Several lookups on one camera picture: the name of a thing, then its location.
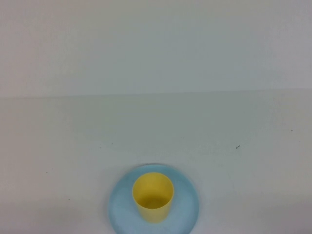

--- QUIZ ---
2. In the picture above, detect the yellow plastic cup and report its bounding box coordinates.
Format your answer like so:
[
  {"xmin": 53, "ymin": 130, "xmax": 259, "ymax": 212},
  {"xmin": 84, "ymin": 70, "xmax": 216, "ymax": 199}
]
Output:
[{"xmin": 132, "ymin": 172, "xmax": 175, "ymax": 224}]

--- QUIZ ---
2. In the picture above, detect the light blue round plate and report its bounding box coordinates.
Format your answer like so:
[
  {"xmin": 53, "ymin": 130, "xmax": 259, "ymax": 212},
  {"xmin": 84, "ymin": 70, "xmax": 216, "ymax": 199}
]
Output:
[{"xmin": 109, "ymin": 163, "xmax": 199, "ymax": 234}]

